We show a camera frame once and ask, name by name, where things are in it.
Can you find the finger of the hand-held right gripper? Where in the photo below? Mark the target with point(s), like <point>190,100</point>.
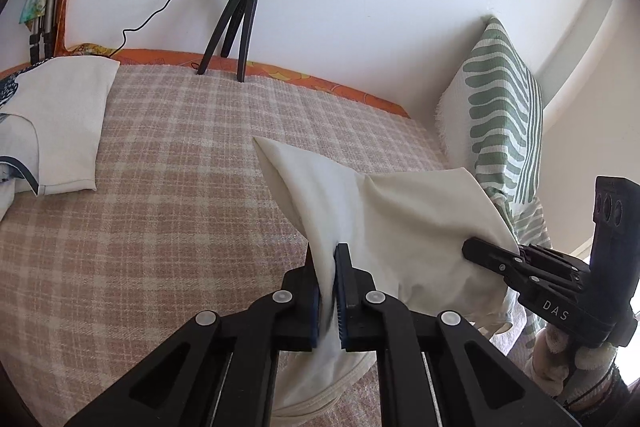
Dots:
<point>492,257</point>

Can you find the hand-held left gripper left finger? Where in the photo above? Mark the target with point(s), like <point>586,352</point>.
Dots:
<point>315,318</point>

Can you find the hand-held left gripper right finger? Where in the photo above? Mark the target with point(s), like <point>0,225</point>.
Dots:
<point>341,307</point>

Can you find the white camisole top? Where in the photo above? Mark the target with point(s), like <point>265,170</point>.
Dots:
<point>425,217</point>

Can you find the green striped pillow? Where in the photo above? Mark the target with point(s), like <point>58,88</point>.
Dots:
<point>500,107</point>

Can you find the beige plaid blanket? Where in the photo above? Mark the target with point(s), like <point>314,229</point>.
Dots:
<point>175,182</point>

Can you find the orange floral bed sheet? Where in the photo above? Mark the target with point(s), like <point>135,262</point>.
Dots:
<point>325,84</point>

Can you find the small black tripod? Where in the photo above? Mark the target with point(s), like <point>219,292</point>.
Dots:
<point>245,2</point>

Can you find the folded white cloth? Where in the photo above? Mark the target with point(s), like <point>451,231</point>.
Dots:
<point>65,117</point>

